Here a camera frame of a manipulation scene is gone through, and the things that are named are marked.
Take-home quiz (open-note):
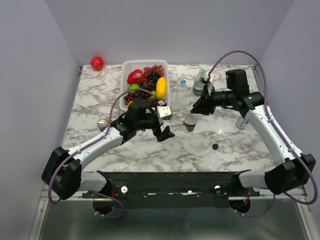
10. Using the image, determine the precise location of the blue white bottle cap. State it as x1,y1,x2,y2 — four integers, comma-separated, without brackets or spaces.
180,79,187,85

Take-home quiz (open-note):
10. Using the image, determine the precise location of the red apple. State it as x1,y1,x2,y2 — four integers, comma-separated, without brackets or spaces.
90,56,104,71

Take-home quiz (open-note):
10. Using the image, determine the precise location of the red bull can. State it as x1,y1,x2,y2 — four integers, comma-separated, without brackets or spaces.
96,118,109,132

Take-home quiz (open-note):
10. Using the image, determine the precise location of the red grape bunch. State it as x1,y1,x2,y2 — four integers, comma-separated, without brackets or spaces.
123,64,165,108

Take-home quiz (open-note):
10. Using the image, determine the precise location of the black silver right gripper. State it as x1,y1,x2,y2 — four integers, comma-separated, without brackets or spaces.
191,84,236,116

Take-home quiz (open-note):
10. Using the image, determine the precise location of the silver blue drink can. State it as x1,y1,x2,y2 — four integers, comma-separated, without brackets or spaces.
235,116,249,130

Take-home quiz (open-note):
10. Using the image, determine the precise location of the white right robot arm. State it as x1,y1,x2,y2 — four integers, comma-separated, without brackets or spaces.
191,69,316,196

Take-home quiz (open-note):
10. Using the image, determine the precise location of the clear plastic bottle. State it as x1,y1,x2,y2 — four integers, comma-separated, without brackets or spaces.
175,82,188,111

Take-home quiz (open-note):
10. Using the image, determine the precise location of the clear bottle green label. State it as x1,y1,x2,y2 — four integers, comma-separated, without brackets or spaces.
192,68,206,97

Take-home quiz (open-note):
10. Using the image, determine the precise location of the clear bottle dark label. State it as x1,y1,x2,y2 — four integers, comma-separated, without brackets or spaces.
183,112,199,132

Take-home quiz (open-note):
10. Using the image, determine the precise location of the dark grape bunch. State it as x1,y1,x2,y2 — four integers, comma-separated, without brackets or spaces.
147,72,162,83

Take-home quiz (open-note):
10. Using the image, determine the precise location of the white plastic fruit basket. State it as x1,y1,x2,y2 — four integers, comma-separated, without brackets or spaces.
119,59,171,111

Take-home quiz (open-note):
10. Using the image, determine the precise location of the black bottle cap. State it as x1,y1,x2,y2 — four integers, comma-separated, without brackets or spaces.
212,143,219,150

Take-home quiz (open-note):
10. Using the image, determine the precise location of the red dragon fruit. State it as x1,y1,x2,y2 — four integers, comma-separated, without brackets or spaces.
127,69,147,85

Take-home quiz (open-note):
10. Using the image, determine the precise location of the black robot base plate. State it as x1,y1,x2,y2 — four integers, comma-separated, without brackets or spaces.
79,171,266,210

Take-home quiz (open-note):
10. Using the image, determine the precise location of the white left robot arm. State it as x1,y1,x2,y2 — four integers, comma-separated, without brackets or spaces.
41,98,174,203

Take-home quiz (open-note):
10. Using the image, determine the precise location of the yellow mango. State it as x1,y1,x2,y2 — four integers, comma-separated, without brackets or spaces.
155,77,167,99

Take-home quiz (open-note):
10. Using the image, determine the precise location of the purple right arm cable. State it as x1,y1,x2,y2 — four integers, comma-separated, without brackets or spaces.
206,49,317,218

